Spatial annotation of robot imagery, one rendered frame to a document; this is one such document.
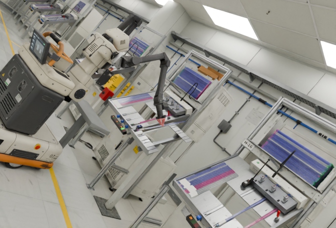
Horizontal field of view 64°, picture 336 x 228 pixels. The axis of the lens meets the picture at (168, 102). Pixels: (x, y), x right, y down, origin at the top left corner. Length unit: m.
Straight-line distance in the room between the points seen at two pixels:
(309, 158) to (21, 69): 2.32
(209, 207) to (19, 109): 1.52
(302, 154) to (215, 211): 0.84
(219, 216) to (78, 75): 1.60
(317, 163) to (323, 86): 2.20
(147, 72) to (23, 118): 2.51
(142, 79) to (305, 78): 2.48
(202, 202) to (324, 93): 2.77
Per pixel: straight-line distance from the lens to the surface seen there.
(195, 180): 2.26
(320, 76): 4.51
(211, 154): 4.45
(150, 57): 2.50
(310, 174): 2.35
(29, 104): 2.12
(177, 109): 3.02
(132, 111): 3.05
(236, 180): 2.36
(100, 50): 2.34
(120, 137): 3.31
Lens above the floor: 1.18
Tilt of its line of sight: level
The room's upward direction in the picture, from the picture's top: 40 degrees clockwise
